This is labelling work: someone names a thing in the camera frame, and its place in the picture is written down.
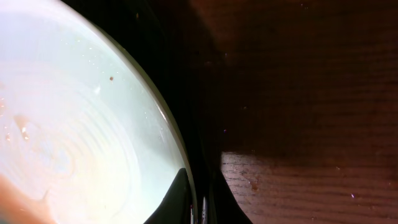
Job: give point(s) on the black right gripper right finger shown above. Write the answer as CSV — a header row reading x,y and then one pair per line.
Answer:
x,y
224,206

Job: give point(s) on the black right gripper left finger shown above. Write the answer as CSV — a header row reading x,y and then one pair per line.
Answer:
x,y
175,207

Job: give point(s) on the light green plate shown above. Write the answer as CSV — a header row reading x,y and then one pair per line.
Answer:
x,y
85,137

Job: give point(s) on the black round tray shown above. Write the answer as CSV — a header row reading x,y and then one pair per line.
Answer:
x,y
165,38

